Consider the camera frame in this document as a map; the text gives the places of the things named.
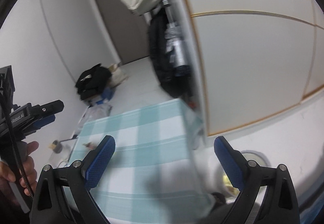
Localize person's left hand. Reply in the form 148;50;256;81
0;141;40;197

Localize grey plastic bag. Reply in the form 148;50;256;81
74;103;113;136

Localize black clothes pile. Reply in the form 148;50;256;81
75;63;112;101

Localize blue cardboard box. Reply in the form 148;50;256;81
87;87;115;106

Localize teal checked tablecloth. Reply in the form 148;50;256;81
70;99;215;223

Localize beige tote bag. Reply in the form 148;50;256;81
108;63;128;88

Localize black hanging coat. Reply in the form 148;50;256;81
148;8;191;98

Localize brown door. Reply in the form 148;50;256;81
95;0;149;64

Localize silver folded umbrella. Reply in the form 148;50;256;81
163;0;191;76

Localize black cable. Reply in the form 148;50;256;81
0;92;35;199

